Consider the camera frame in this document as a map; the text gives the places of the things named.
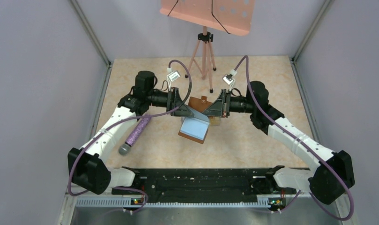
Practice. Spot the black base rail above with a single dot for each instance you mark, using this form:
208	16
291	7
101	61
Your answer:
233	185

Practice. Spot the purple glitter microphone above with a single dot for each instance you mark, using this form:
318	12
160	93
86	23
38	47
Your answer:
134	136

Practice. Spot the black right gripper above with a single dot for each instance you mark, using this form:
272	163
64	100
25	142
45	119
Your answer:
221	107

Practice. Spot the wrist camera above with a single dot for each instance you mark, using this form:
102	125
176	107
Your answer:
229	78
171	77

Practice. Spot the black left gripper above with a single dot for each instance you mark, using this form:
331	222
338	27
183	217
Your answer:
174	102

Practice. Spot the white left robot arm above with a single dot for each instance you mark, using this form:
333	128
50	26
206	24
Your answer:
87	165

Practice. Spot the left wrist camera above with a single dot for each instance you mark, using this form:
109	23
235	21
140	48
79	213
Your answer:
171	77

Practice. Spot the clear plastic card box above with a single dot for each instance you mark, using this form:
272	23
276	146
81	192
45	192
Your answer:
214	121

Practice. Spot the pink music stand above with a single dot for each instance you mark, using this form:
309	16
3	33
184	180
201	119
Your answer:
234	17

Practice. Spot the brown leather card holder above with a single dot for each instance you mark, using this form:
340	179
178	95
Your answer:
196	128

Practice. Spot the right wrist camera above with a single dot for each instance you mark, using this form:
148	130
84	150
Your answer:
229	78

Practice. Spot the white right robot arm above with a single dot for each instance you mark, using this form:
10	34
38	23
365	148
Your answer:
328	171

